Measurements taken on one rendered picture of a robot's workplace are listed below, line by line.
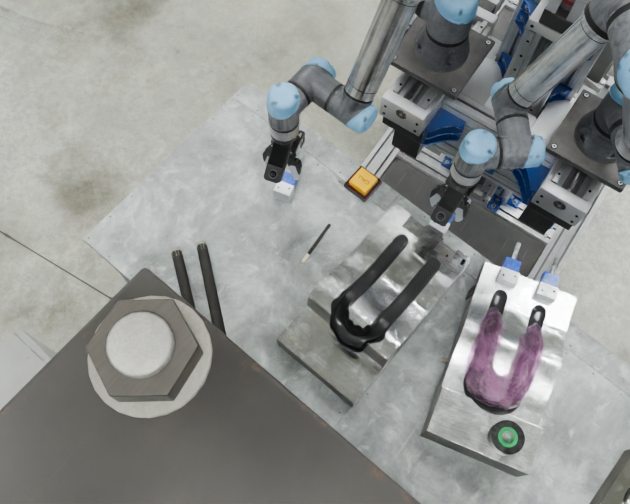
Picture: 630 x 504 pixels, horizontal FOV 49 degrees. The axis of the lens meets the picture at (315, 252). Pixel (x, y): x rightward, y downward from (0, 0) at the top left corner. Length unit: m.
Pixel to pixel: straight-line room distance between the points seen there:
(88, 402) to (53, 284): 2.30
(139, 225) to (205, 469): 1.47
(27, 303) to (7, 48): 1.24
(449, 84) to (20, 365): 1.30
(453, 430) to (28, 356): 1.00
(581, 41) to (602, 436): 1.01
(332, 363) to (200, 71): 1.82
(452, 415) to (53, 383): 1.25
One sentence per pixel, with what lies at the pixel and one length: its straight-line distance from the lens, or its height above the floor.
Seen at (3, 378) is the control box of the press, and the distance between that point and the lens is 1.30.
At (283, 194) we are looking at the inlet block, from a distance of 1.99.
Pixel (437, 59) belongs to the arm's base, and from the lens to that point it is 1.98.
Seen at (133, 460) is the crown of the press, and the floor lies 2.00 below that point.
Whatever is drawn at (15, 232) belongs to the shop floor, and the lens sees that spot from 3.10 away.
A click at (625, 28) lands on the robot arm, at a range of 1.43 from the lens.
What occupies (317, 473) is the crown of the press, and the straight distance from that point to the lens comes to 0.64.
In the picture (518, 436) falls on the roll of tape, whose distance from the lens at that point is 1.78.
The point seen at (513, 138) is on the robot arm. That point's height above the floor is 1.26.
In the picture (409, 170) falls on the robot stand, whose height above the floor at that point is 0.21.
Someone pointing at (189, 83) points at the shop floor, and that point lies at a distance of 3.26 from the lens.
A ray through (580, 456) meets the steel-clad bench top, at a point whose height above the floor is 0.80.
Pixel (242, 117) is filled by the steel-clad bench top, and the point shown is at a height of 0.80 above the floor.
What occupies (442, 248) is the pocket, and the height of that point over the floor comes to 0.86.
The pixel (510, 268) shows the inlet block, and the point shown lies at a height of 0.87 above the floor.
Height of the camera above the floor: 2.65
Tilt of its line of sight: 69 degrees down
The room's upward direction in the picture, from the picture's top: 2 degrees clockwise
